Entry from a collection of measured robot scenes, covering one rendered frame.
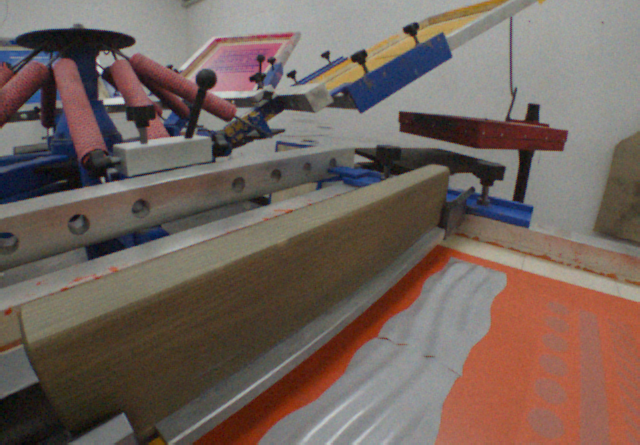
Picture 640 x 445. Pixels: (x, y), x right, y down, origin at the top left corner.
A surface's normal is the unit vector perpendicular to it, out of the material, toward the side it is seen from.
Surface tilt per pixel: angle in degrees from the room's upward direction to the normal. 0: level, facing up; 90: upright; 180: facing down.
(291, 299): 90
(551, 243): 90
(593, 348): 0
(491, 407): 0
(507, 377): 0
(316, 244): 90
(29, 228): 90
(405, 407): 34
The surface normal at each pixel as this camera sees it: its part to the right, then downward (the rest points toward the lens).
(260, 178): 0.77, 0.22
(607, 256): -0.64, 0.22
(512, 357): 0.03, -0.95
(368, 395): 0.37, -0.66
